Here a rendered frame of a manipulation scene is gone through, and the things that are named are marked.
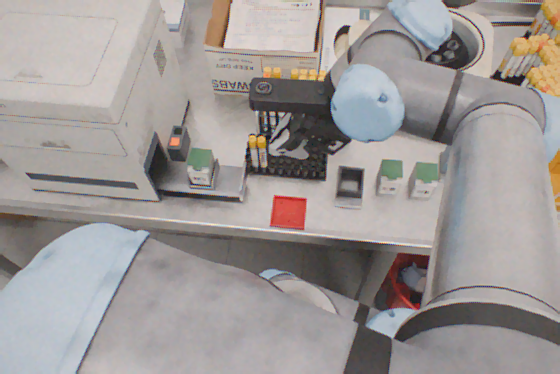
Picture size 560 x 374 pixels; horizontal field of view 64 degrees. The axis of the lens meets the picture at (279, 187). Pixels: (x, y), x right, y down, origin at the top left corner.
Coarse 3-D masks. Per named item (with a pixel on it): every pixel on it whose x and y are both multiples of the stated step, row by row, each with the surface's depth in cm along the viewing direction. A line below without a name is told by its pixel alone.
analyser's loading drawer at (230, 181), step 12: (156, 168) 91; (168, 168) 91; (180, 168) 91; (216, 168) 88; (228, 168) 91; (240, 168) 90; (156, 180) 89; (168, 180) 89; (180, 180) 89; (216, 180) 89; (228, 180) 89; (240, 180) 87; (192, 192) 89; (204, 192) 88; (216, 192) 88; (228, 192) 88; (240, 192) 86
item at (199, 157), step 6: (192, 150) 85; (198, 150) 85; (204, 150) 85; (210, 150) 85; (192, 156) 84; (198, 156) 84; (204, 156) 84; (192, 162) 83; (198, 162) 83; (204, 162) 83; (192, 168) 83; (198, 168) 83
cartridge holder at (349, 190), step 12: (348, 168) 90; (360, 168) 93; (348, 180) 91; (360, 180) 91; (336, 192) 90; (348, 192) 88; (360, 192) 88; (336, 204) 89; (348, 204) 89; (360, 204) 89
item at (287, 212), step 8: (280, 200) 91; (288, 200) 91; (296, 200) 91; (304, 200) 91; (272, 208) 89; (280, 208) 90; (288, 208) 90; (296, 208) 90; (304, 208) 90; (272, 216) 89; (280, 216) 89; (288, 216) 89; (296, 216) 89; (304, 216) 88; (272, 224) 88; (280, 224) 88; (288, 224) 88; (296, 224) 88; (304, 224) 88
